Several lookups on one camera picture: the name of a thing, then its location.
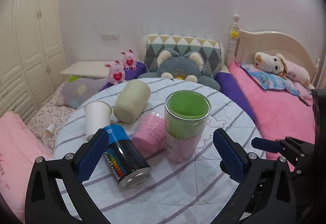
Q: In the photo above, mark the clear jar green pink paper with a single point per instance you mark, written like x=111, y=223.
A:
x=186, y=115

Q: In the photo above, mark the pink fleece blanket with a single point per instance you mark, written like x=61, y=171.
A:
x=278, y=113

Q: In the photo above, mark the grey flower cushion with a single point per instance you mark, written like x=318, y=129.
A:
x=76, y=90

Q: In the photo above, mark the pink quilt left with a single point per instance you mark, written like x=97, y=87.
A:
x=18, y=148

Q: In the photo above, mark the cream wooden bed headboard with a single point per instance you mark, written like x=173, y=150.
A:
x=248, y=43

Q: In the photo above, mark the blue cartoon pillow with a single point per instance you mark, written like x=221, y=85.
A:
x=269, y=81

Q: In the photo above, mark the pale green ceramic cup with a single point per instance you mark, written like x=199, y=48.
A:
x=131, y=101

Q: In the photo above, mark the clear cup pink paper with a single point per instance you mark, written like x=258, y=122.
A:
x=149, y=135

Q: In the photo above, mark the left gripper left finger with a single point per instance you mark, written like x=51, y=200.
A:
x=44, y=202

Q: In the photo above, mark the pink pig plush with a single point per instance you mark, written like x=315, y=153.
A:
x=129, y=61
x=116, y=73

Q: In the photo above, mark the grey cat plush cushion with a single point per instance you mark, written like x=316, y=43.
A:
x=171, y=65

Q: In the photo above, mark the heart patterned sheet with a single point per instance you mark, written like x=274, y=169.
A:
x=48, y=114

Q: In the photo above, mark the white paper cup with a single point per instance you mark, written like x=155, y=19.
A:
x=98, y=115

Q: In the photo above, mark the black blue can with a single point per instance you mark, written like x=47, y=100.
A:
x=126, y=163

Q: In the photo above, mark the yellow star sticker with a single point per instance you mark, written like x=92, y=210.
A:
x=234, y=34

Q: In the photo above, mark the white bedside table top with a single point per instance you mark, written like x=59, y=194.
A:
x=89, y=69

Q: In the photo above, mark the small paper tube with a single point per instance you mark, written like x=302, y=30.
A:
x=50, y=130

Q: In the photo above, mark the white wall socket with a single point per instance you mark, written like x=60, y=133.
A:
x=110, y=37

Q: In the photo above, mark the triangle patterned quilt cover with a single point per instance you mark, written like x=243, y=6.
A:
x=211, y=51

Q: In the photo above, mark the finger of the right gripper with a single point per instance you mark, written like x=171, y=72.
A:
x=291, y=148

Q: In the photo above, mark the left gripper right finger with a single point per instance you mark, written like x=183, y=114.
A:
x=265, y=193

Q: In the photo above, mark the cream dog plush toy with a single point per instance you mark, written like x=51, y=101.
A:
x=270, y=64

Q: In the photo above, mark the purple blanket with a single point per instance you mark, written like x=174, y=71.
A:
x=230, y=88

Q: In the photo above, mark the cream built-in wardrobe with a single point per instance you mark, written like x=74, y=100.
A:
x=32, y=55

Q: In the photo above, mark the pink pig plush rear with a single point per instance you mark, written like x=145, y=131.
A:
x=129, y=61

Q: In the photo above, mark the pink pig plush front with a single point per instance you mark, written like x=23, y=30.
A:
x=116, y=73

